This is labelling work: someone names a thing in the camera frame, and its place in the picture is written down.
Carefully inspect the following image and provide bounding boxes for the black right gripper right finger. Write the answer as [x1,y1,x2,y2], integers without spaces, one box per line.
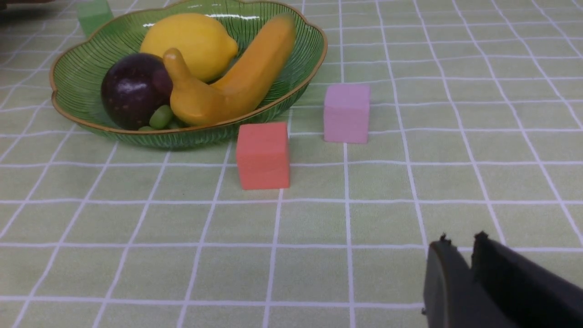
[472,232,583,328]

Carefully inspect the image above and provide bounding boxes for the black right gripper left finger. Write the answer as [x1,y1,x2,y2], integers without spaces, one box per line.
[422,233,517,328]

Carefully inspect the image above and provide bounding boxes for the yellow toy banana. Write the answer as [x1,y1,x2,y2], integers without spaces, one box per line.
[163,13,296,126]

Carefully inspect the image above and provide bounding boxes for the yellow toy lemon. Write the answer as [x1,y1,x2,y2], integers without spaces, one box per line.
[140,13,239,82]

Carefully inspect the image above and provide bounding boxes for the purple toy mangosteen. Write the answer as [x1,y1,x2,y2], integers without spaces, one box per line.
[101,53,173,130]

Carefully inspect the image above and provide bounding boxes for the green checkered tablecloth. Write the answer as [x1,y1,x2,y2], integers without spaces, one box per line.
[1,0,582,328]

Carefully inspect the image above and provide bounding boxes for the lilac wooden cube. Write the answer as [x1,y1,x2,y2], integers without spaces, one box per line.
[323,83,370,144]

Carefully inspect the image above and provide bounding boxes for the pink-red wooden cube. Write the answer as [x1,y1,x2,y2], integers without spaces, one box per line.
[236,121,290,190]

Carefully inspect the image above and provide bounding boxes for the green leaf-shaped glass plate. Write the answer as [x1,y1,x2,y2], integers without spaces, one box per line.
[50,0,328,150]

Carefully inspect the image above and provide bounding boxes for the green wooden cube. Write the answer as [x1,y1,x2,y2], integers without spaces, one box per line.
[76,0,114,39]

